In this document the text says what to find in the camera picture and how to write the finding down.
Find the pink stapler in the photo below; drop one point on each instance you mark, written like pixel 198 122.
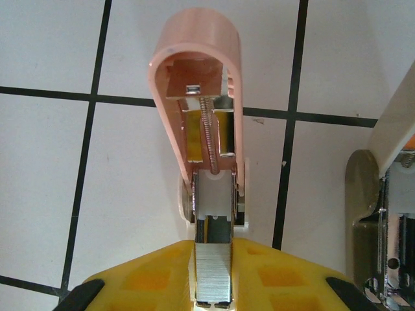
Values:
pixel 201 32

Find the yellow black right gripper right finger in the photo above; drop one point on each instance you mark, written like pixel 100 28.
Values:
pixel 279 278

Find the grey staple strip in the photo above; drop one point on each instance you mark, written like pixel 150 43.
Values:
pixel 212 275

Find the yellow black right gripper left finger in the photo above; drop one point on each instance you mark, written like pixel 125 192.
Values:
pixel 146 275

